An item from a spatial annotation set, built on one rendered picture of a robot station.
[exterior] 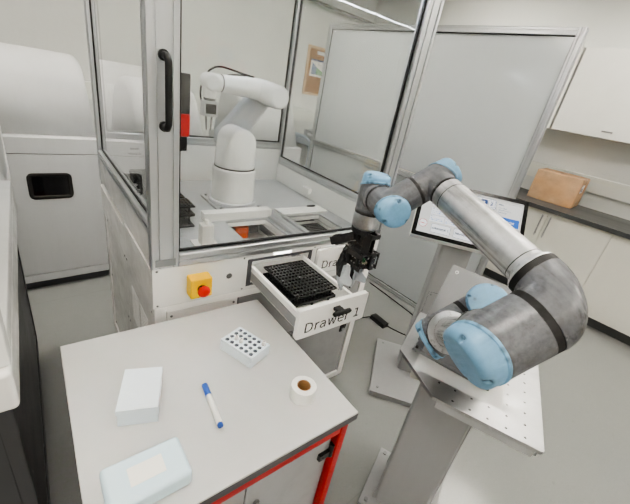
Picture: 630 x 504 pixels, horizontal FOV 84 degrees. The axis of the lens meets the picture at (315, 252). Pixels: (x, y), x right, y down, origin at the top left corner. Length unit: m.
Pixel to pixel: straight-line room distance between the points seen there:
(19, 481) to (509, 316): 1.24
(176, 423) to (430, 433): 0.88
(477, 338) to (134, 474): 0.68
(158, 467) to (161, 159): 0.72
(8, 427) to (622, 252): 3.89
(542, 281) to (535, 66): 2.08
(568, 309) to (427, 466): 1.04
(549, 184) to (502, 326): 3.57
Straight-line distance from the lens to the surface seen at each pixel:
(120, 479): 0.87
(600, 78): 4.23
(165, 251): 1.15
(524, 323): 0.64
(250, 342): 1.13
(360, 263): 0.97
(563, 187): 4.13
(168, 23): 1.03
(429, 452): 1.52
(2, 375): 0.98
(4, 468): 1.29
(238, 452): 0.93
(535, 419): 1.32
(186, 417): 0.99
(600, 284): 3.93
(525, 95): 2.64
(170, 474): 0.86
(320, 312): 1.10
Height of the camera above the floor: 1.53
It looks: 25 degrees down
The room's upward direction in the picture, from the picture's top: 11 degrees clockwise
